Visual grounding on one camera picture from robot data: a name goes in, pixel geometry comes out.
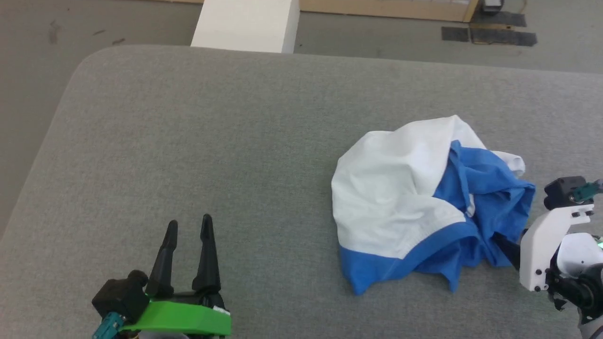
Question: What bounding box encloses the black floor mat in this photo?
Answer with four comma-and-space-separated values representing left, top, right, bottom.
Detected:
470, 28, 538, 47
441, 26, 471, 42

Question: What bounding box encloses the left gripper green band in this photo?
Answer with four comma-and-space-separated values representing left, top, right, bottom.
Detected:
120, 214, 232, 337

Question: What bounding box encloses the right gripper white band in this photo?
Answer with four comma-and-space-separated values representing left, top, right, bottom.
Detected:
492, 204, 595, 292

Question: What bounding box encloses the white and blue garment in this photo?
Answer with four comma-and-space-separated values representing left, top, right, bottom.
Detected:
331, 114, 537, 296

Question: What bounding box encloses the white rectangular block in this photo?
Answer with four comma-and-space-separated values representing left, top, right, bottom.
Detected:
190, 0, 301, 54

